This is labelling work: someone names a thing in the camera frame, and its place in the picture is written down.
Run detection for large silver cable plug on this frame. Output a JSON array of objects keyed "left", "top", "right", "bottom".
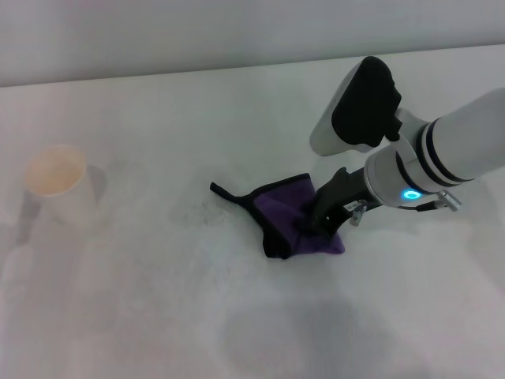
[{"left": 410, "top": 189, "right": 459, "bottom": 212}]

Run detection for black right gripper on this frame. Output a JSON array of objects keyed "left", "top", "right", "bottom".
[{"left": 294, "top": 166, "right": 372, "bottom": 240}]

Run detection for black and white wrist camera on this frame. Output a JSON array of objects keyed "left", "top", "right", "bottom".
[{"left": 309, "top": 55, "right": 404, "bottom": 158}]

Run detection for white paper cup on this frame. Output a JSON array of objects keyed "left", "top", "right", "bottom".
[{"left": 23, "top": 144, "right": 107, "bottom": 227}]

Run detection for small silver cable connector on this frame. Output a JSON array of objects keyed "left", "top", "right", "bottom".
[{"left": 350, "top": 199, "right": 368, "bottom": 227}]

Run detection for purple rag with black trim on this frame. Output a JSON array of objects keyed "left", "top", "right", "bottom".
[{"left": 209, "top": 172, "right": 346, "bottom": 261}]

